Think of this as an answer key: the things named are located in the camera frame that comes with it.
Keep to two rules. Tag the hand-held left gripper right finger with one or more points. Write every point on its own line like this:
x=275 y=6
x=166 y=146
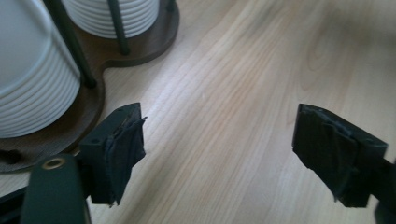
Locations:
x=336 y=155

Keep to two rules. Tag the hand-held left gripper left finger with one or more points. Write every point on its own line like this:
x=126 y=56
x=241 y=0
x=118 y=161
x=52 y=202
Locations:
x=118 y=149

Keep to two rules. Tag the dark wooden cup holder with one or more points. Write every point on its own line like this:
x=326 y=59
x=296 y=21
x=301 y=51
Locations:
x=91 y=104

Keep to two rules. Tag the white cup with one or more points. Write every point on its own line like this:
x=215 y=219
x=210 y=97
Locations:
x=31 y=77

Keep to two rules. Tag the stack of white paper cups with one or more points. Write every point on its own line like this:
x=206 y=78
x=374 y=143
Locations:
x=140 y=15

